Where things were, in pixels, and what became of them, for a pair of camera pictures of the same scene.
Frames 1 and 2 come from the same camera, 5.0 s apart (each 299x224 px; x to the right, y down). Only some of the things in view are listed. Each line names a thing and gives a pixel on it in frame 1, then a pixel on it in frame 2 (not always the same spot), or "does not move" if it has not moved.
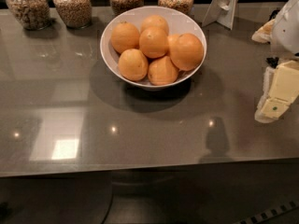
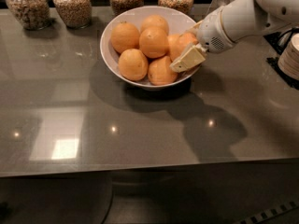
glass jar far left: [29, 7] does not move
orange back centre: [155, 21] does not move
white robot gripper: [287, 32] to [211, 35]
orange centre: [153, 42] does not move
